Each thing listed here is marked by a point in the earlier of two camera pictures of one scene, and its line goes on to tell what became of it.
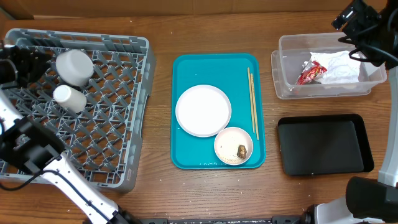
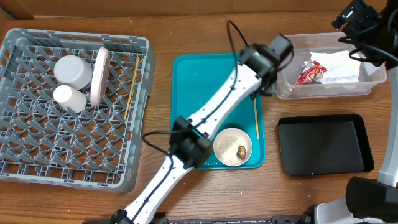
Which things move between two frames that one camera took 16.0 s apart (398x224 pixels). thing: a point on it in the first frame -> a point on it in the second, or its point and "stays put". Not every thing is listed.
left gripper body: [20, 68] -> [268, 86]
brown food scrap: [242, 152] stays put
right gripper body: [364, 25] stays put
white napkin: [341, 68] stays put
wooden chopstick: [252, 113] -> [132, 89]
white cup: [71, 98] stays put
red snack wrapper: [311, 70] stays put
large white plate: [203, 111] -> [101, 76]
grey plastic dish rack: [101, 142] stays put
